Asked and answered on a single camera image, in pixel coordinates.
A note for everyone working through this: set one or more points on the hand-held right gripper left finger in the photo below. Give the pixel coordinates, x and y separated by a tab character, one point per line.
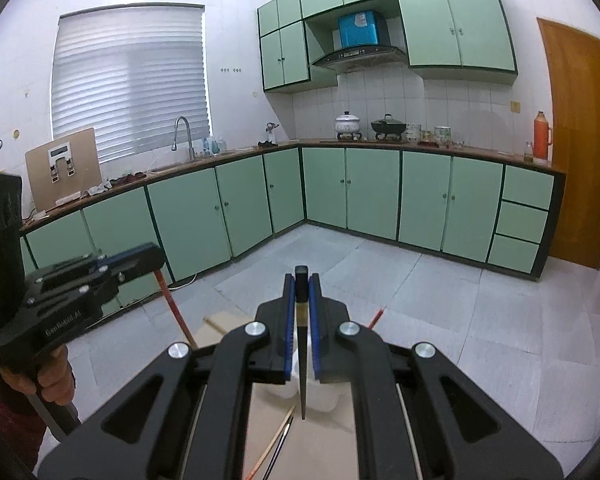
290	340

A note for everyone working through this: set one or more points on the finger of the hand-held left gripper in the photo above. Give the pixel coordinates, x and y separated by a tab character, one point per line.
140	265
67	267

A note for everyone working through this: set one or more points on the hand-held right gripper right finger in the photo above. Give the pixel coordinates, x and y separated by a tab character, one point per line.
316	340

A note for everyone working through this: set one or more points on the red chopstick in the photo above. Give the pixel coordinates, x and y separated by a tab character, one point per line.
376	321
177	312

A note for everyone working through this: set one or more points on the person's left forearm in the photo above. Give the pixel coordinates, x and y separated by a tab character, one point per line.
0	435

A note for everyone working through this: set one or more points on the person's left hand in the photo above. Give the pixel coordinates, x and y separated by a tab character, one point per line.
57	377

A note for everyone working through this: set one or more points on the cloths on counter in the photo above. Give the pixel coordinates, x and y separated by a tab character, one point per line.
115	184

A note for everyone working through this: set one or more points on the chrome kitchen faucet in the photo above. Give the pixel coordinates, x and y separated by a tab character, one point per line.
182	135

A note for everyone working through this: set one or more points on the clear bottles by sink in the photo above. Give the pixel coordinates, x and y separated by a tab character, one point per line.
215	146

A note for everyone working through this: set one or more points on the green lower kitchen cabinets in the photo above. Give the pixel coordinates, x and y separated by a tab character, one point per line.
375	190

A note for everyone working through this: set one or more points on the small spray bottle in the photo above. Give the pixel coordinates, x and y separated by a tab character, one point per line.
271	134

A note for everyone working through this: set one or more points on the white window blind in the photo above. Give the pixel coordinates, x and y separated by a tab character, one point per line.
130	80

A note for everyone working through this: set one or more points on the white lidded pot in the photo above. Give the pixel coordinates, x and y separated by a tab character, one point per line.
348	125

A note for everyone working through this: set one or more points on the black wok with lid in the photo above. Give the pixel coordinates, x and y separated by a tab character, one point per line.
389	127

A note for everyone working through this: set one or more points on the patterned glass jar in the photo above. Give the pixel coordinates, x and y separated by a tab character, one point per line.
443	135

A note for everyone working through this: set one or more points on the green drawer unit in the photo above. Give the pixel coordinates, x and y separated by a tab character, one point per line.
522	215

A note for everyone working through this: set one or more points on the green upper cabinet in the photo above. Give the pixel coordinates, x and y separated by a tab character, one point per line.
285	45
455	25

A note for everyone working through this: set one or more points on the small glass bottle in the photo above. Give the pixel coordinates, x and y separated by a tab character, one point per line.
528	151

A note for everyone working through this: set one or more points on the black range hood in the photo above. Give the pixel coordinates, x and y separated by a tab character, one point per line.
360	55

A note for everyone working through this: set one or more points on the orange thermos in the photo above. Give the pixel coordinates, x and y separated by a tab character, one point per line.
542	137

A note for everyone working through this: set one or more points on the blue box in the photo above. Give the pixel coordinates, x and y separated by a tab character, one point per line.
361	27

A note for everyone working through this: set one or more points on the brown wooden door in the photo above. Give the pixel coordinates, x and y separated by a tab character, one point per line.
580	150

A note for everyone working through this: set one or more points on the wall hooks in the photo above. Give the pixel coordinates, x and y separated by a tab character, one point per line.
230	70

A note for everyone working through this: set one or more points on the yellow wall socket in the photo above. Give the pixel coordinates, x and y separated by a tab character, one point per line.
515	106

